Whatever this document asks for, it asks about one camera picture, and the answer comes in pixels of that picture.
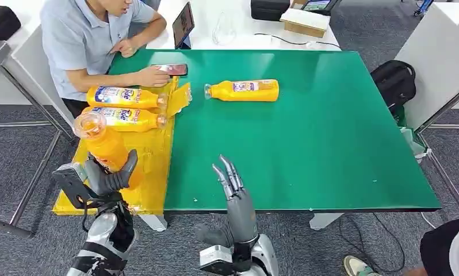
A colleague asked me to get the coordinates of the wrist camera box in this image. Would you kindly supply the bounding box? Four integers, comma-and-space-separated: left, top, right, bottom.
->
52, 163, 93, 209
198, 244, 246, 276

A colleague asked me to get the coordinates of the smartphone with red case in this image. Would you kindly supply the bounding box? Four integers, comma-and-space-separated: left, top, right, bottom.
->
151, 63, 189, 77

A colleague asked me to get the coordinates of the white side table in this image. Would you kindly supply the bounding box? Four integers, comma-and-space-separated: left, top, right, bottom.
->
394, 3, 459, 132

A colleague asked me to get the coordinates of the orange drink bottle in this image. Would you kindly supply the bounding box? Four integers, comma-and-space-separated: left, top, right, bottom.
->
73, 111, 144, 190
81, 106, 168, 133
204, 79, 280, 103
86, 85, 169, 110

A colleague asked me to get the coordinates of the black seat cushion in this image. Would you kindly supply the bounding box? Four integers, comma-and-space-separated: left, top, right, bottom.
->
0, 5, 22, 41

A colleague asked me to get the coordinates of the white table foot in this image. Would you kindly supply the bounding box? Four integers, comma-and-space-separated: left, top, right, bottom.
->
140, 214, 169, 232
309, 212, 345, 231

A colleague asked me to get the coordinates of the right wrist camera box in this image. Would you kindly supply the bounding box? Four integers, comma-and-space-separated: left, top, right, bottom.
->
198, 244, 246, 276

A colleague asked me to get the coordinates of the standing person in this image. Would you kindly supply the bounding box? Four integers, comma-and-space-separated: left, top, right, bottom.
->
343, 215, 459, 276

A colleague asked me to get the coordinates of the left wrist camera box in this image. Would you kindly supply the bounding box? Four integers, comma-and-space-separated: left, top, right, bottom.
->
52, 163, 93, 209

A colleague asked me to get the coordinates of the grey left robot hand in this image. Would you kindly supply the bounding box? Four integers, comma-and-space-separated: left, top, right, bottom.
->
83, 149, 139, 197

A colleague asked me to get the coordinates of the white floor cable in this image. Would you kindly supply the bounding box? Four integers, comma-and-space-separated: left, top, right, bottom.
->
420, 212, 437, 229

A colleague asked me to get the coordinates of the green table mat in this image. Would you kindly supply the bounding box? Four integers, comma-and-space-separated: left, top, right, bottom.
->
108, 48, 442, 213

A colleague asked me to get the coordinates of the cardboard box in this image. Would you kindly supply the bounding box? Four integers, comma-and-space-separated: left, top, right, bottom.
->
280, 7, 331, 39

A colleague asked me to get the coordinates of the green and white bag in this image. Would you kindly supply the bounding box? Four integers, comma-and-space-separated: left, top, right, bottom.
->
397, 106, 432, 163

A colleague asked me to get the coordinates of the black floor cable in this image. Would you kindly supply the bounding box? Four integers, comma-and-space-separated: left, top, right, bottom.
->
338, 212, 406, 273

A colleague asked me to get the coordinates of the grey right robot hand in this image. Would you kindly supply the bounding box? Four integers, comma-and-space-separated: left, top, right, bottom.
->
194, 154, 259, 248

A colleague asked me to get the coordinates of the black case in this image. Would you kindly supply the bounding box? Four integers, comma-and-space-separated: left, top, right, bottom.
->
250, 0, 291, 22

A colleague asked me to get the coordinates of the black standing tablet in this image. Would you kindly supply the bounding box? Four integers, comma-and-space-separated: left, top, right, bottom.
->
171, 2, 196, 50

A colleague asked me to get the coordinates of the white charging cable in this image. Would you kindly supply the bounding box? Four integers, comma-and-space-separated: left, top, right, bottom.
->
212, 11, 238, 45

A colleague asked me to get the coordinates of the blue stand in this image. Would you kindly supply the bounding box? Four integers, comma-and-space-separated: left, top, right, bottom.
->
413, 0, 436, 17

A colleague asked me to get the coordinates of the black backpack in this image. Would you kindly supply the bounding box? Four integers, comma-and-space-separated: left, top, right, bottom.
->
370, 60, 417, 115

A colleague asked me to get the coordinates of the black screen terminal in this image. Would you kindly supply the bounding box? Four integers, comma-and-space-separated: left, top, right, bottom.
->
300, 0, 343, 16

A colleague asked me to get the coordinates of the yellow plastic sheet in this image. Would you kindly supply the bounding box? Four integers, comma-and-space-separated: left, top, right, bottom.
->
52, 76, 193, 217

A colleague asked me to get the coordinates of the white desk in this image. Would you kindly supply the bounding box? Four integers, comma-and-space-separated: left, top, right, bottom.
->
146, 0, 342, 51

